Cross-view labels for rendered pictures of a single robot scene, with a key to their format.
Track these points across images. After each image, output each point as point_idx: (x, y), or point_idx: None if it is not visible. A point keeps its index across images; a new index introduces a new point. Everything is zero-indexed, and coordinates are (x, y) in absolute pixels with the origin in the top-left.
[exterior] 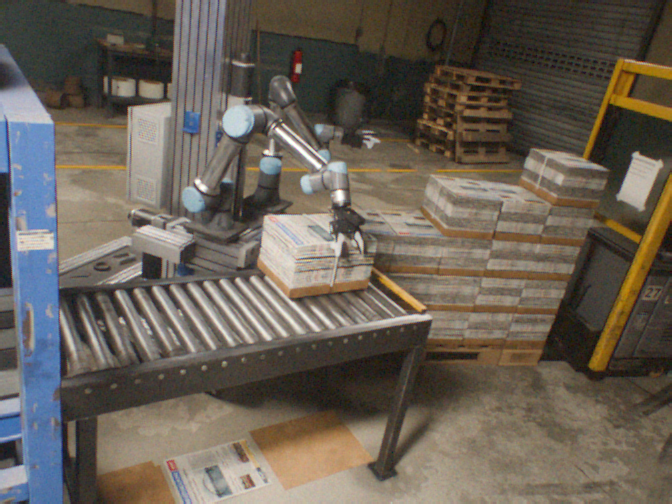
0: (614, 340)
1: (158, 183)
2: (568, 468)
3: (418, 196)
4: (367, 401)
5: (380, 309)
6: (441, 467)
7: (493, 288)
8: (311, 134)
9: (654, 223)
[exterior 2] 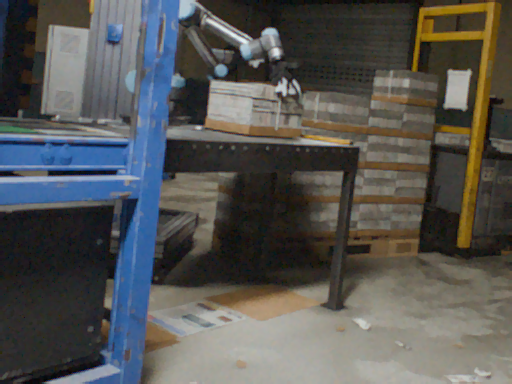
0: (471, 217)
1: (79, 92)
2: (472, 295)
3: None
4: (295, 278)
5: (319, 143)
6: (379, 302)
7: (373, 179)
8: (210, 51)
9: (477, 112)
